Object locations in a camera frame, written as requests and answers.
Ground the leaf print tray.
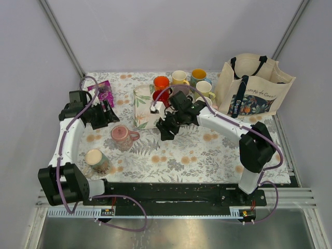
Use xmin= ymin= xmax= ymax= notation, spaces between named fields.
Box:
xmin=134 ymin=84 xmax=159 ymax=129

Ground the white cable duct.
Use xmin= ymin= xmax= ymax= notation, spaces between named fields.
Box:
xmin=47 ymin=206 xmax=256 ymax=221

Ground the blue floral mug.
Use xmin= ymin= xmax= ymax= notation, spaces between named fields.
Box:
xmin=189 ymin=68 xmax=212 ymax=88

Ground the red mug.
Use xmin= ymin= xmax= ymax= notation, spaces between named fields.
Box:
xmin=153 ymin=90 xmax=170 ymax=107

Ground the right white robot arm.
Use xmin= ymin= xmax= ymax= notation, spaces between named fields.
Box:
xmin=150 ymin=91 xmax=276 ymax=205

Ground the floral tablecloth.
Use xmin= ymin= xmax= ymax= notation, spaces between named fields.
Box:
xmin=71 ymin=71 xmax=291 ymax=185

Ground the yellow mug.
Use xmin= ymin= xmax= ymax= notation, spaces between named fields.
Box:
xmin=172 ymin=70 xmax=190 ymax=85

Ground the pink faceted mug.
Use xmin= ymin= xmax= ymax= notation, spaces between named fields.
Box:
xmin=196 ymin=96 xmax=218 ymax=109

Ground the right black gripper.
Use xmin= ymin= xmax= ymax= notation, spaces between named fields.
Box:
xmin=156 ymin=110 xmax=185 ymax=142

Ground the pink patterned mug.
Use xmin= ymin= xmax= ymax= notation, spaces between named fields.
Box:
xmin=110 ymin=125 xmax=140 ymax=151

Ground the cream floral mug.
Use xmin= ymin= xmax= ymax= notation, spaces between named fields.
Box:
xmin=83 ymin=149 xmax=113 ymax=177

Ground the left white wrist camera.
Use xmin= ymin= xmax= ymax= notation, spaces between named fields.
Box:
xmin=88 ymin=89 xmax=100 ymax=107

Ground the orange mug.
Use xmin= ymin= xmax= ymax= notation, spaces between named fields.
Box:
xmin=153 ymin=76 xmax=170 ymax=91

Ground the mauve purple mug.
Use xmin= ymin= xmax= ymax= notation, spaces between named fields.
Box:
xmin=172 ymin=85 xmax=190 ymax=97

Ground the purple snack box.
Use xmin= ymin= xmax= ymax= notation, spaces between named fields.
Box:
xmin=98 ymin=80 xmax=114 ymax=108

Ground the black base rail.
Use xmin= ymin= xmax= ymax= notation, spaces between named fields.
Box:
xmin=83 ymin=182 xmax=267 ymax=210

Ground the beige canvas tote bag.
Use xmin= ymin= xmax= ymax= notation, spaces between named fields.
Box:
xmin=214 ymin=53 xmax=296 ymax=118

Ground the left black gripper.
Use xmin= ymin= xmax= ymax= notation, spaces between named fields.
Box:
xmin=86 ymin=99 xmax=119 ymax=130

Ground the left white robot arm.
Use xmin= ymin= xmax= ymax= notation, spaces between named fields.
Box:
xmin=38 ymin=90 xmax=119 ymax=206

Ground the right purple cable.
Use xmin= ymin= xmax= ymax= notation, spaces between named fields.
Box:
xmin=151 ymin=84 xmax=285 ymax=226

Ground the light green mug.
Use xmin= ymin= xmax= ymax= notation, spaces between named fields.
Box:
xmin=194 ymin=80 xmax=215 ymax=100

